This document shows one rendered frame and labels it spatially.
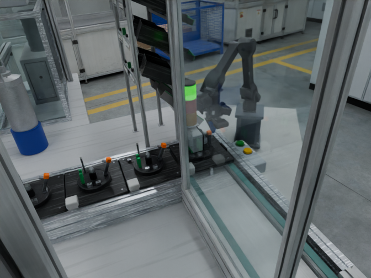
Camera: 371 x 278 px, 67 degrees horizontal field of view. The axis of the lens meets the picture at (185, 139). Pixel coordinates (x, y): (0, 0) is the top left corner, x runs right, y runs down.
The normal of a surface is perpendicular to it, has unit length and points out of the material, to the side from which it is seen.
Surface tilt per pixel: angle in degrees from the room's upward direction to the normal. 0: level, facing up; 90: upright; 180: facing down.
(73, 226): 90
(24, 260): 90
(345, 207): 0
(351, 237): 0
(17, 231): 90
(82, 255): 0
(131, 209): 90
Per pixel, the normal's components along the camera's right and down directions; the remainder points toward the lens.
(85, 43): 0.52, 0.44
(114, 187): -0.05, -0.84
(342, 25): -0.93, 0.24
